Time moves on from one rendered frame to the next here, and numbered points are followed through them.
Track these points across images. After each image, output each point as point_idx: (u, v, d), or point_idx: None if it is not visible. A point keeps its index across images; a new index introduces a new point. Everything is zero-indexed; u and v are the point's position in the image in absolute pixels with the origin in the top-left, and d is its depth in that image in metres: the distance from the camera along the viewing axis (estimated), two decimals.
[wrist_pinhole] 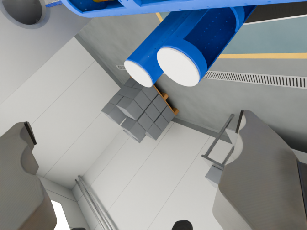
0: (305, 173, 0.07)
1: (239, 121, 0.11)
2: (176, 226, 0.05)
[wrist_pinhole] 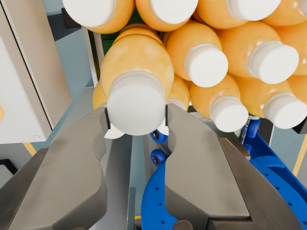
0: (226, 145, 0.08)
1: (166, 115, 0.12)
2: (176, 226, 0.05)
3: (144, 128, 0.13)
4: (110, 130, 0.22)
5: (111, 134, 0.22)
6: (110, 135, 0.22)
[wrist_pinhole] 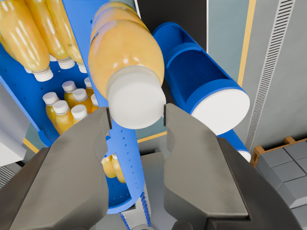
0: (224, 145, 0.08)
1: (164, 115, 0.12)
2: (176, 226, 0.05)
3: (145, 122, 0.13)
4: None
5: None
6: None
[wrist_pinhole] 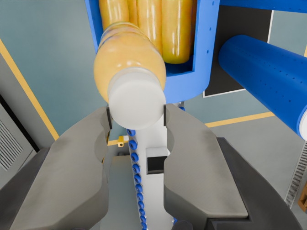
0: (224, 145, 0.08)
1: (164, 115, 0.12)
2: (176, 226, 0.05)
3: (145, 122, 0.13)
4: None
5: None
6: None
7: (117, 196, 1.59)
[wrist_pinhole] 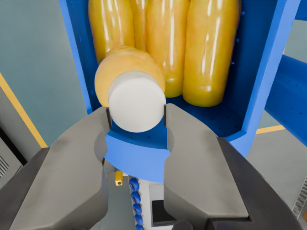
0: (224, 145, 0.08)
1: (164, 115, 0.12)
2: (176, 226, 0.05)
3: (145, 124, 0.13)
4: None
5: None
6: None
7: (113, 221, 1.43)
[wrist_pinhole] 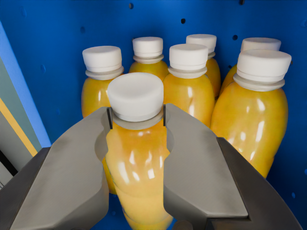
0: (224, 144, 0.08)
1: (164, 115, 0.12)
2: (176, 226, 0.05)
3: (140, 94, 0.12)
4: None
5: None
6: None
7: None
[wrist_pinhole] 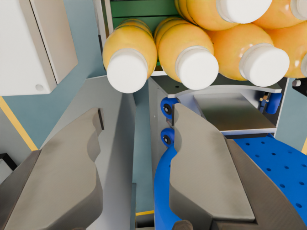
0: (232, 147, 0.08)
1: (172, 115, 0.12)
2: (176, 226, 0.05)
3: None
4: (126, 81, 0.18)
5: (127, 87, 0.19)
6: (126, 88, 0.19)
7: None
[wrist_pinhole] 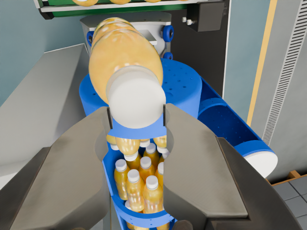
0: (224, 144, 0.08)
1: (163, 115, 0.12)
2: (176, 226, 0.05)
3: None
4: (137, 113, 0.13)
5: (137, 121, 0.13)
6: (136, 122, 0.13)
7: None
